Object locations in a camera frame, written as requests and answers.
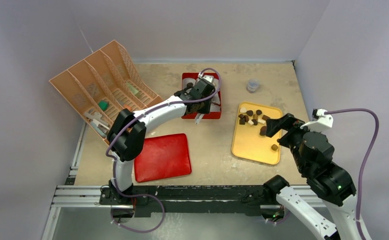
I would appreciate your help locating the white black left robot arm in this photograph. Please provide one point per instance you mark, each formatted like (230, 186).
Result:
(127, 135)

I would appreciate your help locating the green block in organizer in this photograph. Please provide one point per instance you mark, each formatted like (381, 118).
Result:
(103, 105)

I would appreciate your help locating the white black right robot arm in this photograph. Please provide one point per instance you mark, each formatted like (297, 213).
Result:
(313, 156)

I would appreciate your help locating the red chocolate box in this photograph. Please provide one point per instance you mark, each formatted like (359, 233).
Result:
(216, 102)

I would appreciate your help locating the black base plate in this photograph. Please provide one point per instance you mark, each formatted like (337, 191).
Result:
(144, 200)

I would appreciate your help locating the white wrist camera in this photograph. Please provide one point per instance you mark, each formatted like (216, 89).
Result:
(321, 121)
(208, 78)

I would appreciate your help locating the yellow plastic tray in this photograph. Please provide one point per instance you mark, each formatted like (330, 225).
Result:
(247, 142)

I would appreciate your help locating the orange block in organizer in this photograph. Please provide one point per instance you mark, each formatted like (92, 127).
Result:
(127, 107)

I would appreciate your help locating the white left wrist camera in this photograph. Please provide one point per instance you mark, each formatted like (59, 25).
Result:
(208, 78)

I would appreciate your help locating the dark round ribbed chocolate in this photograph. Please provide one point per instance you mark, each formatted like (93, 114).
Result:
(254, 122)

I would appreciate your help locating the brown oval chocolate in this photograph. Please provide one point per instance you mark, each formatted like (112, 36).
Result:
(263, 128)

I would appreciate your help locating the brown block chocolate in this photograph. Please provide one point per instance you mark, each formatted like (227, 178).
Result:
(265, 117)

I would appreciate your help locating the light green eraser box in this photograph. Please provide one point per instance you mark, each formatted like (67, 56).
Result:
(133, 89)

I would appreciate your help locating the red box lid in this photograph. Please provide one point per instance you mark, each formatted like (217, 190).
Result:
(163, 157)

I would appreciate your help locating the peach plastic file organizer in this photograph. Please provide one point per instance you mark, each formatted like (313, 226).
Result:
(102, 76)

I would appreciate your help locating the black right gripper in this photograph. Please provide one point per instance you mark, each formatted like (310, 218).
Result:
(287, 127)

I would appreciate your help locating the small clear plastic cup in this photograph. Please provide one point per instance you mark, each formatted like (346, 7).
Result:
(253, 85)

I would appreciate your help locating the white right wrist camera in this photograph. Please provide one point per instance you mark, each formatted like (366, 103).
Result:
(321, 121)

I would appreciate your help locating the white bar chocolate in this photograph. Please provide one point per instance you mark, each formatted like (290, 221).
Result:
(261, 121)

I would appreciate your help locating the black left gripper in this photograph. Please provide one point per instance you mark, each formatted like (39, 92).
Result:
(205, 109)

